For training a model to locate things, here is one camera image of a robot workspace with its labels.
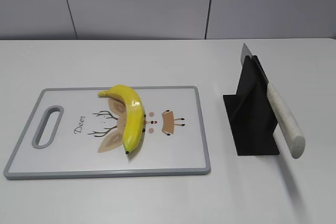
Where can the cleaver knife white handle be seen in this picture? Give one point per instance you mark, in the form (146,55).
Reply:
(289,126)

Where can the yellow plastic banana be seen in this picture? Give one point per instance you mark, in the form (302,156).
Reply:
(134,114)

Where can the black knife stand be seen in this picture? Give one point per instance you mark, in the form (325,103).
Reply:
(251,118)

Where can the white grey cutting board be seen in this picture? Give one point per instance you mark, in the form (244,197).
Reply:
(72,133)

